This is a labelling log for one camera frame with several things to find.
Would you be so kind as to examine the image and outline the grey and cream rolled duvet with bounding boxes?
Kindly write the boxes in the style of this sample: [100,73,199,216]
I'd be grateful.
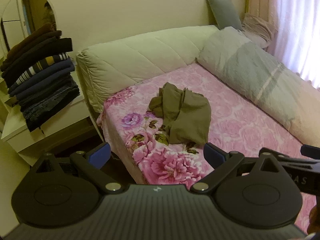
[196,26,320,147]

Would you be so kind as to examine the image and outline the white sheer curtain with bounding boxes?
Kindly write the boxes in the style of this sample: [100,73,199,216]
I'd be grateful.
[267,0,320,90]

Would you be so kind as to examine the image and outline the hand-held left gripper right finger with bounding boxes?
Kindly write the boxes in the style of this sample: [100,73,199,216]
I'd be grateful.
[190,142,285,194]

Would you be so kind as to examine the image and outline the olive green pants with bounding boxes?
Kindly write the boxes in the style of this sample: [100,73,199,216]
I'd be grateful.
[149,82,212,145]

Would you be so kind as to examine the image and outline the pink floral blanket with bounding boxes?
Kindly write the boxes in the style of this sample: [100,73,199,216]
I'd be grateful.
[96,62,320,233]

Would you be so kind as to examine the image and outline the person's right hand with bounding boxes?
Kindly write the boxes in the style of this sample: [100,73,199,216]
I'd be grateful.
[308,202,320,233]

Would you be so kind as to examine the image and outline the pale pink pillow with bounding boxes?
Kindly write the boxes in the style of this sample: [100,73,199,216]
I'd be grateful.
[241,12,278,49]

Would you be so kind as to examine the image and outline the oval wall mirror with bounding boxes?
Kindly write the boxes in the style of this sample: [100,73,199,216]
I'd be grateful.
[1,0,57,58]

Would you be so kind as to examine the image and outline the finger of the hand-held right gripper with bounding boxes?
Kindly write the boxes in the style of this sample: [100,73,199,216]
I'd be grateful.
[300,144,320,159]

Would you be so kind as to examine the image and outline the white dressing table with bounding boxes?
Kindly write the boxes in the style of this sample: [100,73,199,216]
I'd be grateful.
[0,57,100,167]

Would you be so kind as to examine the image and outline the grey pillow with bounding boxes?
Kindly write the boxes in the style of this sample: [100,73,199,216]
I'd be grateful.
[205,0,243,30]

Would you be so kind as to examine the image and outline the stack of dark folded clothes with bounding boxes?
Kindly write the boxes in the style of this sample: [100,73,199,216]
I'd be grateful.
[0,22,81,132]

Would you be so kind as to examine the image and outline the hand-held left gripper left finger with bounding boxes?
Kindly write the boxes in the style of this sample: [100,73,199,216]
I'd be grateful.
[30,142,128,194]

